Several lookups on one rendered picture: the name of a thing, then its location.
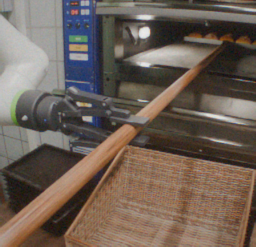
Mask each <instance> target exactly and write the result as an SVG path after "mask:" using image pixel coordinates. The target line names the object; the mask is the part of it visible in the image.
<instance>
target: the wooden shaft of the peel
mask: <svg viewBox="0 0 256 247"><path fill-rule="evenodd" d="M226 46H227V43H226V42H223V43H221V44H220V45H219V46H218V47H217V48H216V49H214V51H212V52H211V53H209V54H208V55H207V56H206V57H205V58H204V59H202V60H201V61H200V62H199V63H197V64H196V65H195V66H194V67H193V68H192V69H190V70H189V71H188V72H187V73H186V74H184V75H183V76H182V77H181V78H180V79H178V80H177V81H176V82H175V83H173V84H172V85H171V86H170V87H169V88H168V89H166V90H165V91H164V92H162V93H161V94H160V95H159V96H158V97H157V98H156V99H155V100H154V101H151V102H150V103H149V104H148V105H147V106H146V107H145V108H143V109H142V110H141V111H140V112H139V113H138V114H137V115H136V116H138V117H146V118H150V121H149V123H150V122H151V121H152V120H153V119H154V118H155V117H156V116H157V115H158V114H159V113H160V112H161V111H162V110H163V109H164V108H165V107H166V106H167V105H168V104H169V103H170V102H171V101H172V100H173V99H174V98H175V97H176V96H177V95H178V94H179V93H180V92H181V91H182V90H183V89H184V88H185V87H186V86H187V85H188V84H189V83H190V82H191V81H192V80H193V79H194V78H195V77H196V76H197V75H198V74H199V73H200V72H201V71H202V70H203V69H204V68H205V67H206V66H207V65H208V64H209V63H210V62H211V61H212V60H213V59H214V58H215V57H216V56H217V55H218V54H219V53H220V52H221V51H222V50H223V49H224V48H225V47H226ZM146 125H147V124H146ZM146 125H145V126H146ZM145 126H144V127H145ZM144 127H140V126H133V125H129V124H124V125H123V126H122V127H120V128H119V129H118V130H117V131H116V132H115V133H114V134H112V135H111V136H110V137H109V138H108V139H107V140H104V141H103V142H102V143H101V144H100V145H99V146H98V147H97V148H96V149H95V150H93V151H91V153H89V154H88V155H87V156H86V157H85V158H84V159H82V160H81V161H80V162H78V163H77V165H76V166H74V167H73V168H72V169H71V170H69V171H67V173H66V174H64V175H63V176H62V177H61V178H60V179H59V180H57V181H56V182H54V183H53V185H52V186H50V187H49V188H48V189H47V190H46V191H45V192H43V193H42V194H40V195H39V197H37V198H36V199H35V200H33V202H31V203H30V204H28V205H27V206H26V207H25V208H24V209H22V210H21V211H20V212H19V213H18V214H16V215H15V217H13V218H12V219H10V220H9V221H8V222H7V223H6V224H4V225H3V226H2V227H1V228H0V247H19V246H21V245H22V243H24V242H25V241H26V240H27V239H28V238H29V237H30V236H31V235H32V234H33V233H34V232H35V231H36V230H37V229H39V228H40V227H41V226H42V225H43V224H44V223H45V222H46V221H47V220H48V219H49V218H50V217H51V216H52V215H53V214H54V213H55V212H56V211H58V209H60V208H61V207H62V206H63V205H64V204H65V203H66V202H67V201H68V200H69V199H70V198H71V197H72V196H73V195H74V194H75V193H76V192H77V191H79V190H80V189H81V188H82V187H84V185H85V184H86V183H88V182H89V181H90V179H91V178H93V177H94V176H95V175H96V174H97V172H99V171H100V170H101V169H102V168H103V167H104V166H106V164H107V163H108V162H109V161H110V160H111V159H112V158H113V157H114V156H116V155H117V154H118V153H119V151H120V150H121V149H122V148H123V147H124V146H126V145H127V144H128V143H129V142H130V141H132V140H133V139H134V138H135V137H136V136H137V135H138V134H139V133H140V132H141V130H142V129H143V128H144Z"/></svg>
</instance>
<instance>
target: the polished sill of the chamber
mask: <svg viewBox="0 0 256 247"><path fill-rule="evenodd" d="M189 70H190V69H188V68H185V67H174V66H168V65H156V64H149V63H140V62H129V61H121V62H117V63H115V72H116V73H121V74H127V75H138V76H144V77H154V78H160V79H171V80H176V81H177V80H178V79H180V78H181V77H182V76H183V75H184V74H186V73H187V72H188V71H189ZM191 83H197V84H202V85H211V86H216V87H221V88H226V89H235V90H240V91H249V92H252V93H256V78H249V77H245V76H239V75H228V74H226V73H217V72H211V71H205V70H202V71H201V72H200V73H199V74H198V75H197V76H196V77H195V78H194V79H193V80H192V81H191Z"/></svg>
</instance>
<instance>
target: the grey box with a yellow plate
mask: <svg viewBox="0 0 256 247"><path fill-rule="evenodd" d="M12 10H13V8H12V0H0V12H7V11H12Z"/></svg>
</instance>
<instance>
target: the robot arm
mask: <svg viewBox="0 0 256 247"><path fill-rule="evenodd" d="M0 63H1V64H3V66H4V67H5V70H4V72H3V74H2V75H1V76H0V126H19V127H21V128H26V129H31V130H36V131H38V132H45V131H46V130H49V131H53V132H62V133H63V134H65V135H66V136H68V137H69V140H70V141H71V142H70V143H69V146H70V147H71V148H73V147H75V146H76V147H78V146H79V147H84V148H92V149H96V148H97V147H98V146H99V145H100V144H101V143H102V142H103V141H104V140H107V139H108V138H109V137H110V136H111V135H112V134H114V133H115V132H116V131H117V130H116V131H115V132H110V131H108V130H104V129H102V128H99V127H97V126H93V125H92V124H88V122H87V121H84V120H83V117H106V119H107V118H109V117H110V118H109V121H111V122H116V123H122V124H129V125H133V126H140V127H144V126H145V125H146V124H147V123H148V122H149V121H150V118H146V117H138V116H134V115H131V112H130V111H128V110H123V109H116V108H115V107H114V106H113V99H112V98H109V97H104V96H101V95H97V94H94V93H90V92H88V93H87V92H84V91H81V90H79V89H78V88H77V87H70V88H69V89H66V90H65V94H66V96H65V98H63V99H62V98H60V97H54V96H53V94H51V93H50V92H47V91H37V90H36V89H37V87H38V86H39V84H40V83H41V81H42V80H43V79H44V78H45V76H46V75H47V73H48V70H49V58H48V56H47V54H46V53H45V52H44V51H43V50H42V49H41V48H40V47H38V46H37V45H36V44H35V43H33V42H32V41H30V40H29V39H28V38H27V37H26V36H24V35H23V34H22V33H20V31H19V30H18V29H16V27H14V25H12V24H11V23H10V22H9V21H8V20H7V19H6V18H5V17H4V16H3V15H2V14H1V13H0ZM73 99H75V100H78V101H81V102H84V103H89V104H94V105H98V106H100V107H87V106H81V107H79V106H78V105H77V104H76V103H75V102H74V101H73ZM74 132H77V133H79V134H80V133H82V134H86V135H87V136H90V137H86V136H81V137H79V135H78V136H77V135H74V134H73V133H74ZM91 137H93V138H91ZM148 140H149V136H143V135H140V134H138V135H137V136H136V137H135V138H134V139H133V140H132V141H130V142H129V143H131V144H136V145H139V146H144V145H145V144H146V143H147V141H148Z"/></svg>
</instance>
